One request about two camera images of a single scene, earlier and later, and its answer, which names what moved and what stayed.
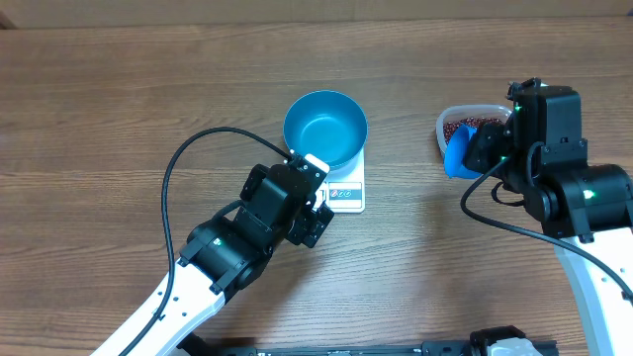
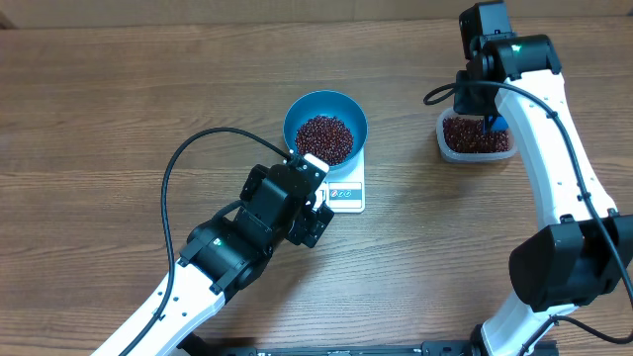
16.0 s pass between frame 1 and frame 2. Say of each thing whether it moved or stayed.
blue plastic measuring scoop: moved
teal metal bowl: stayed
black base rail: stayed
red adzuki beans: moved
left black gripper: stayed
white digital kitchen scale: stayed
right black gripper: moved
